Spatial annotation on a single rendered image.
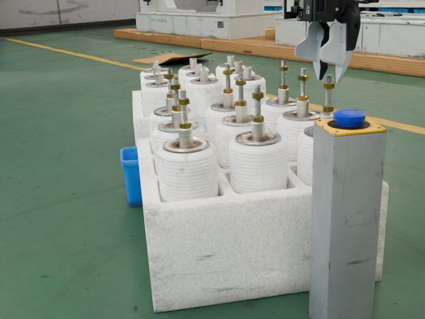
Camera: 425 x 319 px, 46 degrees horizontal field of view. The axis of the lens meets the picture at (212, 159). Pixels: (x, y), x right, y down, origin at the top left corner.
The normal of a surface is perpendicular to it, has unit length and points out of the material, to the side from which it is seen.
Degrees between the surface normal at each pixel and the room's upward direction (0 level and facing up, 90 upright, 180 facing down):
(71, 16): 90
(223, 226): 90
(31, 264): 0
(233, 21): 90
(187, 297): 90
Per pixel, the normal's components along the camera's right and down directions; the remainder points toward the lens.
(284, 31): -0.81, 0.22
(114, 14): 0.58, 0.25
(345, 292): 0.18, 0.32
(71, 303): -0.04, -0.94
